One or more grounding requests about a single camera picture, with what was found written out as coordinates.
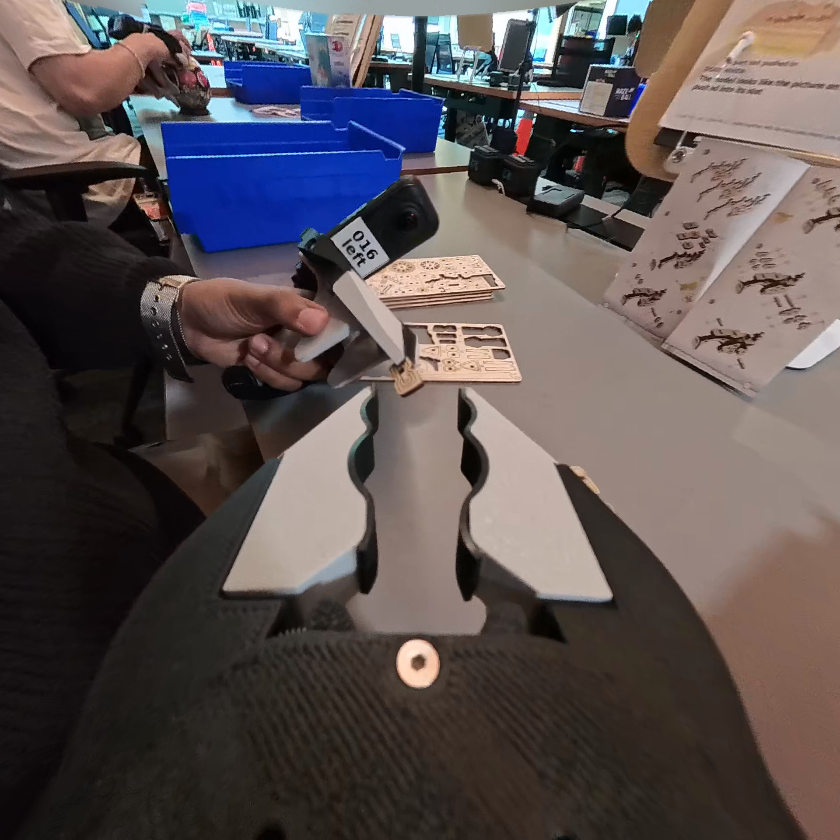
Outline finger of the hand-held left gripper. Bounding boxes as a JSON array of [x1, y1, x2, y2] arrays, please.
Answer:
[[325, 331, 398, 389], [331, 269, 419, 370]]

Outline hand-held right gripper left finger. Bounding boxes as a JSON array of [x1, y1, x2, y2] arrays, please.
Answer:
[[222, 386, 380, 601]]

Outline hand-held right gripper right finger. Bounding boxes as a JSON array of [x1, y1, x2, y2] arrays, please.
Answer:
[[456, 386, 616, 603]]

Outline small wooden puzzle piece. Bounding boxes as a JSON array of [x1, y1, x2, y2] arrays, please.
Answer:
[[389, 358, 426, 399]]

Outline person's left forearm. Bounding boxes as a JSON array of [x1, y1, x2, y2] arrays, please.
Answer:
[[0, 209, 198, 371]]

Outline grey desk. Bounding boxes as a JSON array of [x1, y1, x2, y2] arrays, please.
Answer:
[[164, 167, 840, 840]]

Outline person's left hand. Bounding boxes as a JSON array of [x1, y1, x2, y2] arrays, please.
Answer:
[[177, 276, 332, 392]]

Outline stack of wooden sheets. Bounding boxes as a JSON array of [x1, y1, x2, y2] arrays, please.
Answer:
[[363, 254, 508, 311]]

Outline black battery charger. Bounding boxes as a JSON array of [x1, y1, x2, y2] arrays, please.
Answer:
[[500, 155, 543, 199], [467, 144, 505, 186]]

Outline wooden sheet with cutouts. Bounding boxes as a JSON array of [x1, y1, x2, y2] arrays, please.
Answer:
[[360, 322, 523, 385]]

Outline large blue plastic bin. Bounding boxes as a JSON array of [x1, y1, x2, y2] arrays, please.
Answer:
[[160, 121, 406, 254]]

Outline flat black device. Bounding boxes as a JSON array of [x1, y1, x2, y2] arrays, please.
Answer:
[[526, 184, 586, 219]]

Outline blue printed box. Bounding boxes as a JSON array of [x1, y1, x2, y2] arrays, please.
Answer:
[[305, 33, 353, 88]]

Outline leaning wooden board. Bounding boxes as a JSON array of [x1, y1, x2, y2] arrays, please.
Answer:
[[325, 13, 385, 89]]

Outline grey wristwatch band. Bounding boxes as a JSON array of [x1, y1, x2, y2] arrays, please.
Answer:
[[140, 274, 201, 383]]

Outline black monitor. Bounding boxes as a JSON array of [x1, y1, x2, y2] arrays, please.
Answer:
[[497, 18, 536, 74]]

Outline black flat pad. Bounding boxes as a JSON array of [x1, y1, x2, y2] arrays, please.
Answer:
[[566, 209, 651, 252]]

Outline person's black sweater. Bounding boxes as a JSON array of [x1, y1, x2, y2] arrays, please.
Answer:
[[0, 295, 206, 840]]

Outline painted vase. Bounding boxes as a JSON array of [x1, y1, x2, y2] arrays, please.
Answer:
[[163, 56, 213, 117]]

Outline black cardboard box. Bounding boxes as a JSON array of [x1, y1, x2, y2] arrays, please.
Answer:
[[577, 63, 648, 119]]

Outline wooden display stand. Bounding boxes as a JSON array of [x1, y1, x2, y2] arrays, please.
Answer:
[[623, 0, 840, 185]]

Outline printed assembly instruction sheet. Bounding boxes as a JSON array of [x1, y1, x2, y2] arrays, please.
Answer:
[[602, 139, 811, 342], [661, 165, 840, 396]]

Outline white instruction paper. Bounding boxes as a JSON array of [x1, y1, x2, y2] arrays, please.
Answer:
[[658, 0, 840, 158]]

